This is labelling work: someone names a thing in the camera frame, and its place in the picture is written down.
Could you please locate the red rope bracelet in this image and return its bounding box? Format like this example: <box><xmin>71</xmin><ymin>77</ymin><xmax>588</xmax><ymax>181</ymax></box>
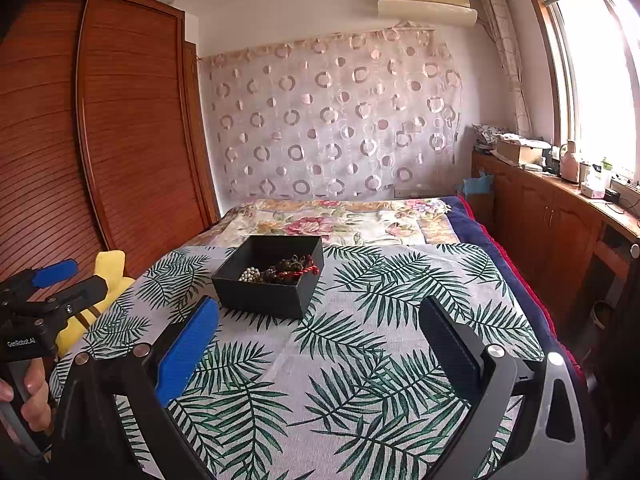
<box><xmin>294</xmin><ymin>254</ymin><xmax>321</xmax><ymax>279</ymax></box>

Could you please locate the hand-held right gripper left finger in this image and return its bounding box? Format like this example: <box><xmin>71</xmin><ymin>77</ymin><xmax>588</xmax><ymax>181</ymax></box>
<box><xmin>49</xmin><ymin>295</ymin><xmax>221</xmax><ymax>480</ymax></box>

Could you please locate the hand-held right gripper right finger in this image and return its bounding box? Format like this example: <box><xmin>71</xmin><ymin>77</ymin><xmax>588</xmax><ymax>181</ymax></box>
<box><xmin>418</xmin><ymin>297</ymin><xmax>592</xmax><ymax>480</ymax></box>

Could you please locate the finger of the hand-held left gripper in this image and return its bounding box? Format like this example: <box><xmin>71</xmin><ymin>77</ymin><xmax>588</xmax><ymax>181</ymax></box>
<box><xmin>27</xmin><ymin>275</ymin><xmax>110</xmax><ymax>322</ymax></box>
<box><xmin>0</xmin><ymin>258</ymin><xmax>80</xmax><ymax>302</ymax></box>

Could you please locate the wooden cabinet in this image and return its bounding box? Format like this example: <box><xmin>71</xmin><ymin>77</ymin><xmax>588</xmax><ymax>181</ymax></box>
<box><xmin>470</xmin><ymin>149</ymin><xmax>640</xmax><ymax>352</ymax></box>

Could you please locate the yellow plush toy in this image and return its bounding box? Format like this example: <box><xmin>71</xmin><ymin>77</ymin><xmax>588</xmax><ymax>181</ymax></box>
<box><xmin>55</xmin><ymin>250</ymin><xmax>137</xmax><ymax>359</ymax></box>

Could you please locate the cardboard box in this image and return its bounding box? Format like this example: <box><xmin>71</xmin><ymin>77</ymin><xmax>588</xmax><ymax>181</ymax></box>
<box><xmin>495</xmin><ymin>137</ymin><xmax>547</xmax><ymax>167</ymax></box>

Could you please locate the pink kettle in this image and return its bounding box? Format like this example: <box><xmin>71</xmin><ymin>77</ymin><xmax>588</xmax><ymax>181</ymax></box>
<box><xmin>558</xmin><ymin>140</ymin><xmax>581</xmax><ymax>184</ymax></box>

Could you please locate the black jewelry box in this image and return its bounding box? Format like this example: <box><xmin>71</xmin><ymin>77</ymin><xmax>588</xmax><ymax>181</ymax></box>
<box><xmin>211</xmin><ymin>234</ymin><xmax>325</xmax><ymax>320</ymax></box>

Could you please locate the patterned window curtain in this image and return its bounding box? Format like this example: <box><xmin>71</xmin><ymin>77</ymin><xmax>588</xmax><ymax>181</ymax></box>
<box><xmin>475</xmin><ymin>0</ymin><xmax>534</xmax><ymax>139</ymax></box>

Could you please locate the wooden wardrobe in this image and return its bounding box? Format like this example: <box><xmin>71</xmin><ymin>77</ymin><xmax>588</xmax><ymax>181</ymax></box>
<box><xmin>0</xmin><ymin>0</ymin><xmax>222</xmax><ymax>302</ymax></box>

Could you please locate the window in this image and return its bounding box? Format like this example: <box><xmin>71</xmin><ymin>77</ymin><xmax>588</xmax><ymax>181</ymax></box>
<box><xmin>520</xmin><ymin>0</ymin><xmax>640</xmax><ymax>192</ymax></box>

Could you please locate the circle pattern curtain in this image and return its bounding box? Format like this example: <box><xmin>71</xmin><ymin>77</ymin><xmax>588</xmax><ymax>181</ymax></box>
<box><xmin>199</xmin><ymin>24</ymin><xmax>464</xmax><ymax>202</ymax></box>

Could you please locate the floral blanket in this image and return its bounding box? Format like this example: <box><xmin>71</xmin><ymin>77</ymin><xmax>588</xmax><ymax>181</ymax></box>
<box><xmin>179</xmin><ymin>197</ymin><xmax>459</xmax><ymax>252</ymax></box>

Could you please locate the leaf print cloth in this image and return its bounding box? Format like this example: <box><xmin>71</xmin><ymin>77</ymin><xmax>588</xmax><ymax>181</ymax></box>
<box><xmin>47</xmin><ymin>242</ymin><xmax>559</xmax><ymax>480</ymax></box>

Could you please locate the air conditioner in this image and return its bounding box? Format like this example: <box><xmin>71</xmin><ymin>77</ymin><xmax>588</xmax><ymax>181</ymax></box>
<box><xmin>377</xmin><ymin>0</ymin><xmax>477</xmax><ymax>29</ymax></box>

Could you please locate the person's left hand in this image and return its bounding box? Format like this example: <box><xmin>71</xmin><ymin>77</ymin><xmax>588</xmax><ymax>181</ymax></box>
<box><xmin>0</xmin><ymin>361</ymin><xmax>54</xmax><ymax>442</ymax></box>

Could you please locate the wooden bead bracelet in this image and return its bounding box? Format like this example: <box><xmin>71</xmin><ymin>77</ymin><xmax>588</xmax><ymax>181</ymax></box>
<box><xmin>262</xmin><ymin>257</ymin><xmax>306</xmax><ymax>286</ymax></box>

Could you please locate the blue paper bag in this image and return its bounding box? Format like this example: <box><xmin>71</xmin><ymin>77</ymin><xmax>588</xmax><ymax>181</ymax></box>
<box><xmin>462</xmin><ymin>172</ymin><xmax>496</xmax><ymax>199</ymax></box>

